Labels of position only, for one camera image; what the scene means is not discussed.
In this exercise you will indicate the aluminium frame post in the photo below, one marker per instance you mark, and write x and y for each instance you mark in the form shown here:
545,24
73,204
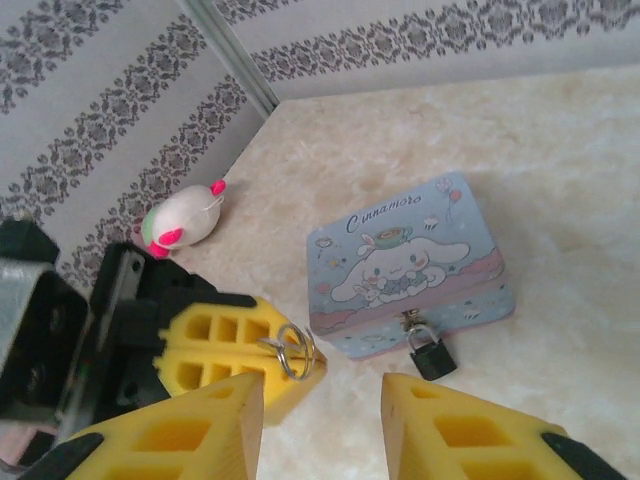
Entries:
235,55

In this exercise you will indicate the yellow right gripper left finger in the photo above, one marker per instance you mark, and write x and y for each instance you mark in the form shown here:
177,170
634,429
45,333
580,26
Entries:
200,430

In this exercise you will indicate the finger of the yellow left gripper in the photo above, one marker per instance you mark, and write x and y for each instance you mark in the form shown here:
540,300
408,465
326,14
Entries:
240,345
280,395

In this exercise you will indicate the white pink plush toy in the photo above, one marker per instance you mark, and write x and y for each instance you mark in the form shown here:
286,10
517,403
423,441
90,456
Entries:
187,217

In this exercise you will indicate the small black padlock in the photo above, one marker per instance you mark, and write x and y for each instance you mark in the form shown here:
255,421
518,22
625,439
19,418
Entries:
434,361

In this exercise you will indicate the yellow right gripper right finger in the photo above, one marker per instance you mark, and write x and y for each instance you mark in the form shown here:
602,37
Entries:
450,440

